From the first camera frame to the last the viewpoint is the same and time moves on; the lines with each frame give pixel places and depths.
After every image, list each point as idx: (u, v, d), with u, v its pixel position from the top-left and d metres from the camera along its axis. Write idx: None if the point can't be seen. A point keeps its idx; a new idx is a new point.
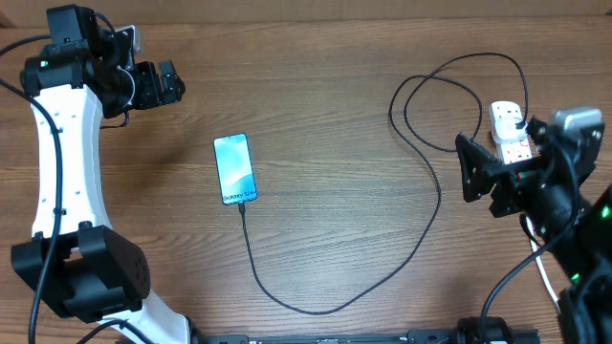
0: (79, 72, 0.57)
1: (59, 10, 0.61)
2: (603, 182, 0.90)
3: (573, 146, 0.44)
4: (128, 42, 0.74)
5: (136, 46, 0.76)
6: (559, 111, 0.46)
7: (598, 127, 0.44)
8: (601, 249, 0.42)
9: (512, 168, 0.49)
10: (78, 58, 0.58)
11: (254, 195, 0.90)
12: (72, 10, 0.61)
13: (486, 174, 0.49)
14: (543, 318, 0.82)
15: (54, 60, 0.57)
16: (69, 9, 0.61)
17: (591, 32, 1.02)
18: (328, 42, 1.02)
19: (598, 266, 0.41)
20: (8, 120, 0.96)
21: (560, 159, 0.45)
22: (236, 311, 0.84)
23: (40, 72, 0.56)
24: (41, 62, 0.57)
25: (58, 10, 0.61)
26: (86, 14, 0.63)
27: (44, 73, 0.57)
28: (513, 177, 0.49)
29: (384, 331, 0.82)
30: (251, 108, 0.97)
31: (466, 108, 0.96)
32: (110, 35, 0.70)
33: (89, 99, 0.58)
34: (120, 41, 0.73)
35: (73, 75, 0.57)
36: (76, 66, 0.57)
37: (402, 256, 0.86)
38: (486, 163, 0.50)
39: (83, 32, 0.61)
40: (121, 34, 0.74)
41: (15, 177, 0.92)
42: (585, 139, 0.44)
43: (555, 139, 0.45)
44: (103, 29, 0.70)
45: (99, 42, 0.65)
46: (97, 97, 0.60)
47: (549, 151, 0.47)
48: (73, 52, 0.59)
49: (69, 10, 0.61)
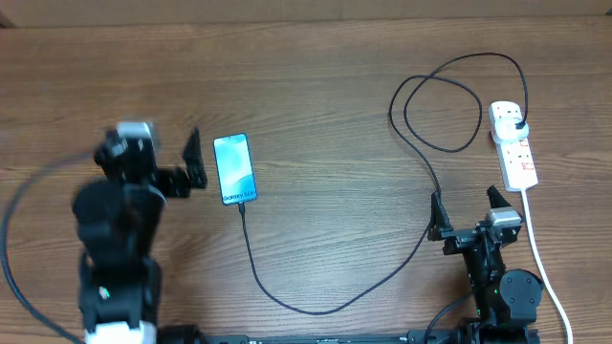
0: (137, 311, 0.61)
1: (92, 204, 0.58)
2: (603, 181, 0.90)
3: (495, 238, 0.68)
4: (151, 153, 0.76)
5: (151, 144, 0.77)
6: (493, 209, 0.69)
7: (515, 226, 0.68)
8: (492, 306, 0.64)
9: (458, 235, 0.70)
10: (136, 297, 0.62)
11: (254, 195, 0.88)
12: (108, 228, 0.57)
13: (440, 234, 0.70)
14: (546, 317, 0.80)
15: (114, 291, 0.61)
16: (103, 225, 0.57)
17: (589, 32, 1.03)
18: (328, 43, 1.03)
19: (489, 315, 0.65)
20: (10, 120, 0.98)
21: (485, 244, 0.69)
22: (236, 311, 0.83)
23: (101, 306, 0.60)
24: (102, 292, 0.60)
25: (93, 223, 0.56)
26: (116, 218, 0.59)
27: (102, 305, 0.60)
28: (457, 240, 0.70)
29: (384, 331, 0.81)
30: (251, 109, 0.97)
31: (466, 108, 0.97)
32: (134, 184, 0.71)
33: (144, 330, 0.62)
34: (134, 157, 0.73)
35: (131, 311, 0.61)
36: (136, 303, 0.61)
37: (402, 256, 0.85)
38: (441, 225, 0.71)
39: (125, 247, 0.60)
40: (136, 145, 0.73)
41: (16, 177, 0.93)
42: (507, 233, 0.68)
43: (485, 229, 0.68)
44: (119, 204, 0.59)
45: (130, 220, 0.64)
46: (148, 323, 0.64)
47: (478, 235, 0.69)
48: (126, 268, 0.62)
49: (104, 231, 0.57)
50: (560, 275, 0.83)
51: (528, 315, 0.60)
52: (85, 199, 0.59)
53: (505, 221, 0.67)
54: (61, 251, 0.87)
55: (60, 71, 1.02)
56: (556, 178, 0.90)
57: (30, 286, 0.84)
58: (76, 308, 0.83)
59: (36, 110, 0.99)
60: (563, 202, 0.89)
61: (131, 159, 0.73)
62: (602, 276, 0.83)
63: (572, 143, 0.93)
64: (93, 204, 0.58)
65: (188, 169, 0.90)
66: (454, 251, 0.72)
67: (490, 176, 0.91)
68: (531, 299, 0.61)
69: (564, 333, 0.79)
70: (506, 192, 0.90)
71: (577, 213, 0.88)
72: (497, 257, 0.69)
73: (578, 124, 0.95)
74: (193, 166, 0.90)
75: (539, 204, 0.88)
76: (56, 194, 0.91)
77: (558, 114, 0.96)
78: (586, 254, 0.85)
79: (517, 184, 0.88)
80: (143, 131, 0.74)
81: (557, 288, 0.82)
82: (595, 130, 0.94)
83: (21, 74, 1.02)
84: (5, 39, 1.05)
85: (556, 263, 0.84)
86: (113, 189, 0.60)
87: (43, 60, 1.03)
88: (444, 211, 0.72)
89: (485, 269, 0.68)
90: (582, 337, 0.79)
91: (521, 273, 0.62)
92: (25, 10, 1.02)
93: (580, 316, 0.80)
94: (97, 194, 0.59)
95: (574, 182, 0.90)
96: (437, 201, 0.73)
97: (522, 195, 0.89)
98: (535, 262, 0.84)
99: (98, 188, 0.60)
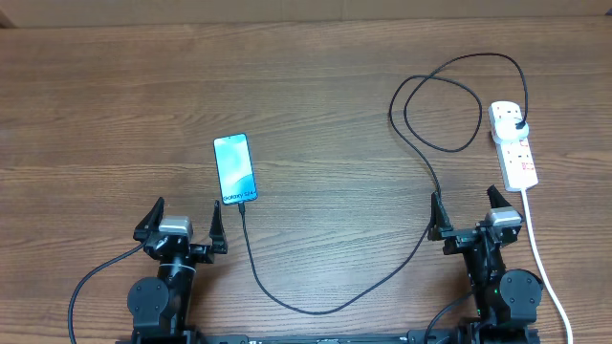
0: None
1: (143, 301, 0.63)
2: (604, 181, 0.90)
3: (495, 238, 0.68)
4: (185, 248, 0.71)
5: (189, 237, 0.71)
6: (492, 209, 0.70)
7: (515, 225, 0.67)
8: (492, 305, 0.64)
9: (458, 235, 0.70)
10: None
11: (254, 195, 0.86)
12: (156, 322, 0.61)
13: (440, 233, 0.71)
14: (546, 317, 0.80)
15: None
16: (153, 321, 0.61)
17: (588, 32, 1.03)
18: (328, 43, 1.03)
19: (489, 314, 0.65)
20: (10, 120, 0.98)
21: (485, 244, 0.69)
22: (237, 311, 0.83)
23: None
24: None
25: (143, 319, 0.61)
26: (164, 311, 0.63)
27: None
28: (457, 240, 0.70)
29: (384, 331, 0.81)
30: (251, 109, 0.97)
31: (466, 108, 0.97)
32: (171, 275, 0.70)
33: None
34: (171, 250, 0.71)
35: None
36: None
37: (402, 256, 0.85)
38: (441, 225, 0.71)
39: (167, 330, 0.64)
40: (174, 242, 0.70)
41: (16, 177, 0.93)
42: (507, 233, 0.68)
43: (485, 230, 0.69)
44: (167, 298, 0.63)
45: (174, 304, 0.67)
46: None
47: (478, 236, 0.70)
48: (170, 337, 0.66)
49: (154, 325, 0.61)
50: (560, 275, 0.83)
51: (528, 316, 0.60)
52: (137, 293, 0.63)
53: (504, 221, 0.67)
54: (62, 251, 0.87)
55: (60, 71, 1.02)
56: (556, 177, 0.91)
57: (31, 286, 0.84)
58: (76, 308, 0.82)
59: (37, 110, 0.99)
60: (563, 201, 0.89)
61: (169, 252, 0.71)
62: (602, 276, 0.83)
63: (572, 143, 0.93)
64: (142, 303, 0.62)
65: (214, 244, 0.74)
66: (454, 251, 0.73)
67: (490, 176, 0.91)
68: (531, 299, 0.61)
69: (564, 333, 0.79)
70: (506, 192, 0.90)
71: (577, 213, 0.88)
72: (498, 257, 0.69)
73: (578, 124, 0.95)
74: (219, 241, 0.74)
75: (539, 204, 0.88)
76: (56, 194, 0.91)
77: (558, 114, 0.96)
78: (586, 254, 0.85)
79: (517, 184, 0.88)
80: (179, 229, 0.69)
81: (557, 288, 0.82)
82: (595, 130, 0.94)
83: (21, 74, 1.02)
84: (5, 39, 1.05)
85: (556, 263, 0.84)
86: (160, 284, 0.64)
87: (43, 60, 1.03)
88: (444, 211, 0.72)
89: (485, 269, 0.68)
90: (582, 337, 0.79)
91: (520, 273, 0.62)
92: (25, 10, 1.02)
93: (580, 316, 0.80)
94: (146, 290, 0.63)
95: (573, 181, 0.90)
96: (438, 200, 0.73)
97: (522, 195, 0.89)
98: (535, 262, 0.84)
99: (145, 286, 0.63)
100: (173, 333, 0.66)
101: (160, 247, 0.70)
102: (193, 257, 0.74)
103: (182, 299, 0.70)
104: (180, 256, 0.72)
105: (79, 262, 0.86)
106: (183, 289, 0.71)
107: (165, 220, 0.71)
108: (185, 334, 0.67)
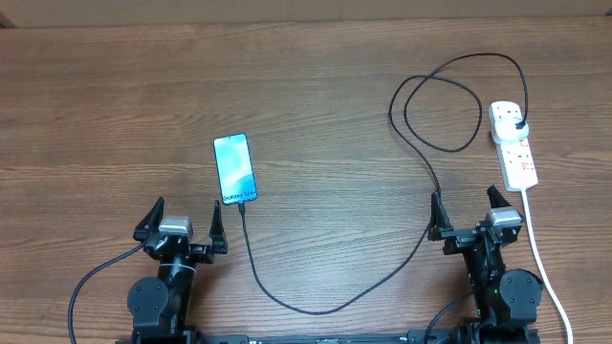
0: None
1: (142, 301, 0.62)
2: (604, 181, 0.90)
3: (495, 238, 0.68)
4: (185, 248, 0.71)
5: (189, 238, 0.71)
6: (492, 209, 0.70)
7: (515, 225, 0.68)
8: (492, 305, 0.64)
9: (458, 235, 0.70)
10: None
11: (254, 195, 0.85)
12: (156, 322, 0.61)
13: (440, 233, 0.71)
14: (546, 317, 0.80)
15: None
16: (153, 321, 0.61)
17: (588, 32, 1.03)
18: (327, 43, 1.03)
19: (489, 314, 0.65)
20: (10, 120, 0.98)
21: (485, 244, 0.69)
22: (236, 311, 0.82)
23: None
24: None
25: (143, 319, 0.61)
26: (164, 312, 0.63)
27: None
28: (457, 240, 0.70)
29: (384, 331, 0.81)
30: (251, 109, 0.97)
31: (466, 108, 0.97)
32: (171, 275, 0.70)
33: None
34: (171, 250, 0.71)
35: None
36: None
37: (402, 256, 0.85)
38: (441, 225, 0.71)
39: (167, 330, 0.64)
40: (174, 242, 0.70)
41: (16, 177, 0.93)
42: (506, 233, 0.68)
43: (485, 230, 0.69)
44: (167, 298, 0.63)
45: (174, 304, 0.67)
46: None
47: (478, 236, 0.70)
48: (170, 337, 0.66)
49: (154, 325, 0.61)
50: (560, 275, 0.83)
51: (528, 316, 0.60)
52: (137, 293, 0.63)
53: (504, 221, 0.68)
54: (62, 251, 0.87)
55: (60, 71, 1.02)
56: (556, 177, 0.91)
57: (31, 286, 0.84)
58: (76, 308, 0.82)
59: (37, 111, 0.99)
60: (563, 201, 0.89)
61: (169, 252, 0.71)
62: (602, 276, 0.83)
63: (572, 143, 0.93)
64: (142, 304, 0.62)
65: (214, 244, 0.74)
66: (454, 251, 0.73)
67: (490, 176, 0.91)
68: (531, 299, 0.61)
69: (564, 333, 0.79)
70: (506, 192, 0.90)
71: (577, 213, 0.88)
72: (498, 257, 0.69)
73: (578, 124, 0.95)
74: (219, 241, 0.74)
75: (539, 204, 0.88)
76: (56, 194, 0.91)
77: (557, 114, 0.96)
78: (586, 254, 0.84)
79: (517, 184, 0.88)
80: (179, 229, 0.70)
81: (557, 288, 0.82)
82: (595, 130, 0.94)
83: (21, 74, 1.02)
84: (5, 39, 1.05)
85: (556, 263, 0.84)
86: (160, 284, 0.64)
87: (43, 60, 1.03)
88: (444, 211, 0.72)
89: (485, 269, 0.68)
90: (582, 337, 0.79)
91: (521, 273, 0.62)
92: (25, 10, 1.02)
93: (580, 315, 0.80)
94: (146, 290, 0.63)
95: (573, 181, 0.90)
96: (438, 200, 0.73)
97: (522, 195, 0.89)
98: (535, 262, 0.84)
99: (145, 286, 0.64)
100: (173, 333, 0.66)
101: (160, 247, 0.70)
102: (193, 257, 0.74)
103: (182, 300, 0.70)
104: (180, 256, 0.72)
105: (79, 261, 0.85)
106: (183, 289, 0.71)
107: (165, 220, 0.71)
108: (185, 334, 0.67)
